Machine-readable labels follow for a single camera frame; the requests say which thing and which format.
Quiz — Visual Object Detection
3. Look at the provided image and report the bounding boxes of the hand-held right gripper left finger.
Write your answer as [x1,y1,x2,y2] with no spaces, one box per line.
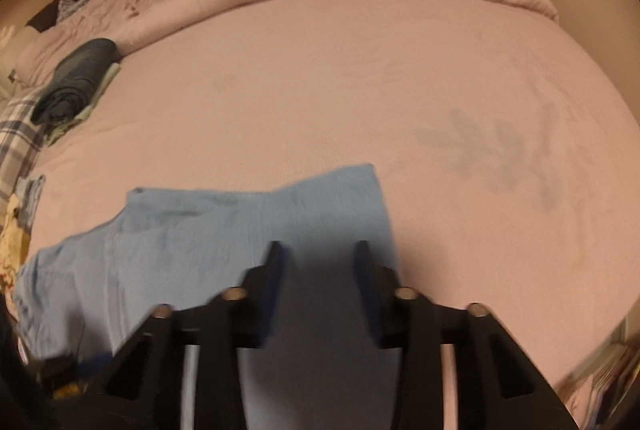
[92,240,286,430]

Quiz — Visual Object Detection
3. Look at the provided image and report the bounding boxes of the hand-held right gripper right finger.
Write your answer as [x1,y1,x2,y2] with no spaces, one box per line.
[352,240,576,430]

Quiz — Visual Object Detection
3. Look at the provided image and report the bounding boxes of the light blue denim pants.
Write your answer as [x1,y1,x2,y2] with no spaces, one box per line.
[12,163,401,430]

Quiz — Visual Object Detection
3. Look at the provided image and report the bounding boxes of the folded dark denim pants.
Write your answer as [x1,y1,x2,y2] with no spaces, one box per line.
[31,38,121,127]

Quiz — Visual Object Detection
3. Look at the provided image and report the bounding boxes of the pink bed sheet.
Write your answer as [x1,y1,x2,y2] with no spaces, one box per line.
[10,0,640,430]

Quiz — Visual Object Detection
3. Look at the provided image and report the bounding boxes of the cream printed garment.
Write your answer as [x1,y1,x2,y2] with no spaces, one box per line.
[0,194,37,293]

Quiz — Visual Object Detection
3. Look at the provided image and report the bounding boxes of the folded pale green garment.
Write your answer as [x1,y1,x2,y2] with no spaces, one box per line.
[47,63,123,146]

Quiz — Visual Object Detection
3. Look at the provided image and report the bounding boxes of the plaid pillow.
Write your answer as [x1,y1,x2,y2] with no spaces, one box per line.
[0,85,52,207]

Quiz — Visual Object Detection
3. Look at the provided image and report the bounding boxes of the blue plaid shirt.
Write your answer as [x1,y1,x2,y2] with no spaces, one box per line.
[55,0,94,24]

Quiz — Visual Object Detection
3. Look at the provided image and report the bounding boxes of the dark clothing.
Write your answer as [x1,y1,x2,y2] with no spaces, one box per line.
[26,7,62,32]

